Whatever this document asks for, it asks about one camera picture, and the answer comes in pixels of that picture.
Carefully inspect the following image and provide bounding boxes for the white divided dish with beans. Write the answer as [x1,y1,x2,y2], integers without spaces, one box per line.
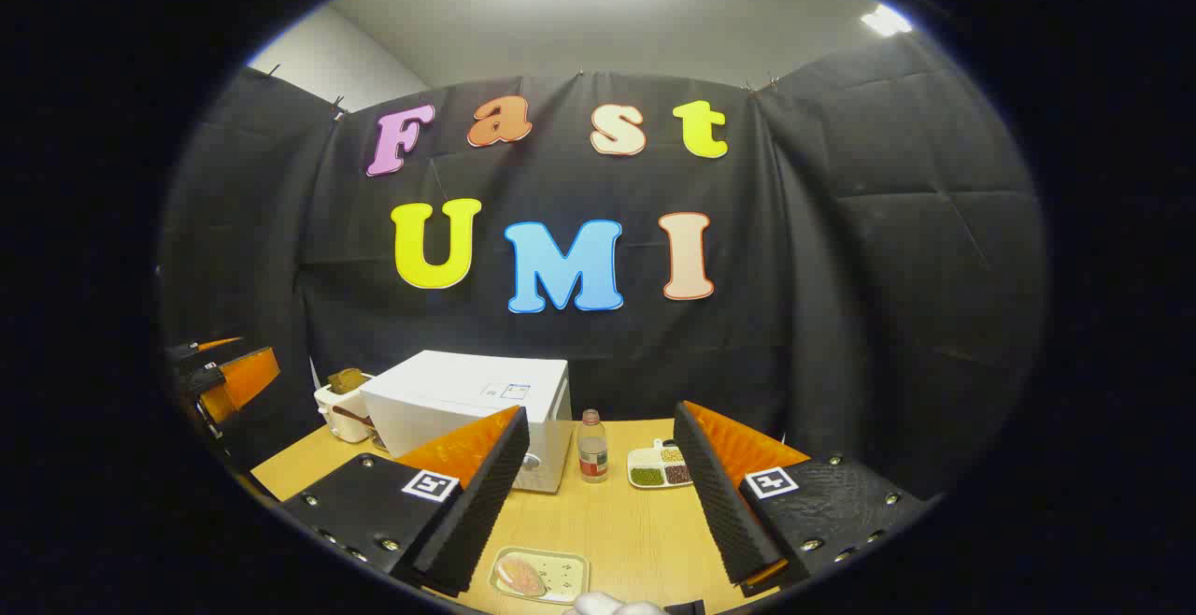
[626,439,694,490]

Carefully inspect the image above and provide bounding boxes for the clear plastic bottle red label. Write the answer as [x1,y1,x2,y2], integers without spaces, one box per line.
[577,408,610,485]

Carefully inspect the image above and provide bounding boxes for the ceiling light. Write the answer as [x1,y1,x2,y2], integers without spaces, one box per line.
[860,3,914,37]

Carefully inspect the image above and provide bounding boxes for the black backdrop cloth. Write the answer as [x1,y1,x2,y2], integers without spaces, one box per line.
[159,31,1047,504]

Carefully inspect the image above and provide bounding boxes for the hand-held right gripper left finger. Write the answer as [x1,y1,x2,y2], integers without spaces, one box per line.
[280,407,531,597]

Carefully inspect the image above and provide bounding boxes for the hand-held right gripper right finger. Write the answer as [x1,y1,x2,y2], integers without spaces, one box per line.
[673,400,937,597]

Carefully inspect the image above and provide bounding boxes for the white toaster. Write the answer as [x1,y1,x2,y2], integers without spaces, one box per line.
[314,374,379,445]

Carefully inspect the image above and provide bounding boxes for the pale green plate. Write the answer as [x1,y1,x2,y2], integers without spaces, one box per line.
[489,547,591,605]

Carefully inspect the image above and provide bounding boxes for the white microwave oven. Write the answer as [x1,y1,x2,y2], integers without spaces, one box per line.
[360,350,573,494]

